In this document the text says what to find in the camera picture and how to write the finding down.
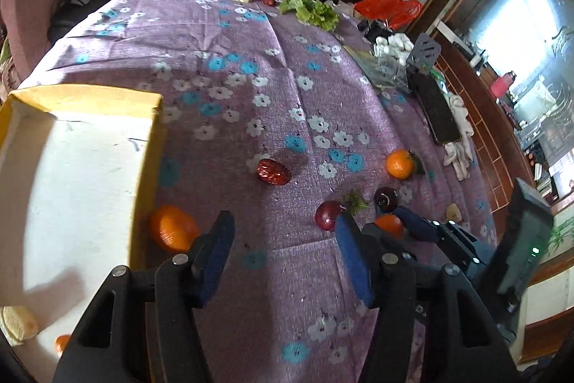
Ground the clear glass cup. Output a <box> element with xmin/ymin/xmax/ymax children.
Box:
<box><xmin>372</xmin><ymin>53</ymin><xmax>409</xmax><ymax>90</ymax></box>

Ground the white cloth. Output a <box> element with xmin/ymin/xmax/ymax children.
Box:
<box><xmin>442</xmin><ymin>93</ymin><xmax>476</xmax><ymax>179</ymax></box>

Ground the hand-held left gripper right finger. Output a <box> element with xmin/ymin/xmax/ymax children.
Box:
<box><xmin>334</xmin><ymin>212</ymin><xmax>523</xmax><ymax>383</ymax></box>

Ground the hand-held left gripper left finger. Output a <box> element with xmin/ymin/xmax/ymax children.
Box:
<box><xmin>53</xmin><ymin>210</ymin><xmax>236</xmax><ymax>383</ymax></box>

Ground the round sugarcane piece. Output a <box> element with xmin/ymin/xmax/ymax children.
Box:
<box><xmin>0</xmin><ymin>306</ymin><xmax>39</xmax><ymax>343</ymax></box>

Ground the green plant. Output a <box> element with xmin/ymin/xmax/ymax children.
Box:
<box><xmin>548</xmin><ymin>217</ymin><xmax>574</xmax><ymax>262</ymax></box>

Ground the pink armchair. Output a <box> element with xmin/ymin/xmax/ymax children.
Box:
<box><xmin>0</xmin><ymin>0</ymin><xmax>126</xmax><ymax>74</ymax></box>

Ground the grey slotted spatula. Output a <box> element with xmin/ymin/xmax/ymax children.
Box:
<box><xmin>406</xmin><ymin>33</ymin><xmax>442</xmax><ymax>72</ymax></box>

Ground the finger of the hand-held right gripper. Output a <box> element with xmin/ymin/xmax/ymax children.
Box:
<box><xmin>362</xmin><ymin>223</ymin><xmax>406</xmax><ymax>254</ymax></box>
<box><xmin>394</xmin><ymin>206</ymin><xmax>483</xmax><ymax>271</ymax></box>

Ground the yellow cardboard box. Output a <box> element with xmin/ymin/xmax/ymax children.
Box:
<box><xmin>0</xmin><ymin>83</ymin><xmax>164</xmax><ymax>366</ymax></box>

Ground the white small objects cluster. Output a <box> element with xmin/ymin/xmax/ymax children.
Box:
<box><xmin>373</xmin><ymin>34</ymin><xmax>414</xmax><ymax>65</ymax></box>

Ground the green lettuce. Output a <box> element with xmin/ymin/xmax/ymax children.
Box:
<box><xmin>278</xmin><ymin>0</ymin><xmax>340</xmax><ymax>31</ymax></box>

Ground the purple floral tablecloth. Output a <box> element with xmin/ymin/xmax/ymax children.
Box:
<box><xmin>18</xmin><ymin>0</ymin><xmax>503</xmax><ymax>383</ymax></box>

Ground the green leaf sprig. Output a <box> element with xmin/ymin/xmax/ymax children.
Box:
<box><xmin>343</xmin><ymin>190</ymin><xmax>371</xmax><ymax>215</ymax></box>

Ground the black smartphone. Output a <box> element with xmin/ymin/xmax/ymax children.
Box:
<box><xmin>411</xmin><ymin>71</ymin><xmax>462</xmax><ymax>145</ymax></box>

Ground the small black object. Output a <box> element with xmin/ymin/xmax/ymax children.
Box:
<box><xmin>367</xmin><ymin>21</ymin><xmax>392</xmax><ymax>42</ymax></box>

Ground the red plastic bag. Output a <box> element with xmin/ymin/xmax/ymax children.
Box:
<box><xmin>354</xmin><ymin>0</ymin><xmax>423</xmax><ymax>29</ymax></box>

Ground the pink bottle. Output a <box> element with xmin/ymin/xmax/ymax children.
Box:
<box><xmin>490</xmin><ymin>71</ymin><xmax>516</xmax><ymax>99</ymax></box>

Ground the dark plum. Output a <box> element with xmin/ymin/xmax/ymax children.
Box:
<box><xmin>315</xmin><ymin>200</ymin><xmax>344</xmax><ymax>231</ymax></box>
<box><xmin>374</xmin><ymin>187</ymin><xmax>398</xmax><ymax>213</ymax></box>

